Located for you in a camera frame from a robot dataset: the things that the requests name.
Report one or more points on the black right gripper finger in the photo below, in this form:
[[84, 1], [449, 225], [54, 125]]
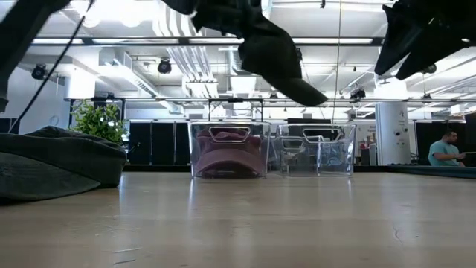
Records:
[[427, 48], [398, 37]]

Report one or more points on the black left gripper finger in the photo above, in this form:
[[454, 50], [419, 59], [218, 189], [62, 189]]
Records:
[[230, 9]]

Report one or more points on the dark grey baseball cap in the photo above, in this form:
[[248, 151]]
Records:
[[275, 56], [56, 164]]

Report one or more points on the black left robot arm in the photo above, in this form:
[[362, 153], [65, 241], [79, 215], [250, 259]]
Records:
[[22, 37]]

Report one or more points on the black ceiling spotlight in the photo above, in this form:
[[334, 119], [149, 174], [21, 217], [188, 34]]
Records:
[[299, 54], [430, 69], [39, 71], [164, 66]]

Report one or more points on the black overhead light beam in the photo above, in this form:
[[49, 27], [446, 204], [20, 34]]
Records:
[[111, 41]]

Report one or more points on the white round column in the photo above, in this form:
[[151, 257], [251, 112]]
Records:
[[392, 134]]

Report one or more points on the person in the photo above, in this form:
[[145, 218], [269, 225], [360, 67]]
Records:
[[442, 152]]

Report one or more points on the black room divider panels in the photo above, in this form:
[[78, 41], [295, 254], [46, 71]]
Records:
[[156, 143]]

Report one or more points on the green plant in white pot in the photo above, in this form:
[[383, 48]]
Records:
[[98, 121]]

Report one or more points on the clear plastic bin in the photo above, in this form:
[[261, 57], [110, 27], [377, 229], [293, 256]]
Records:
[[266, 149], [316, 156]]

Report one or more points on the black aluminium table frame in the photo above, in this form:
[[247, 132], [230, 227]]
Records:
[[156, 168]]

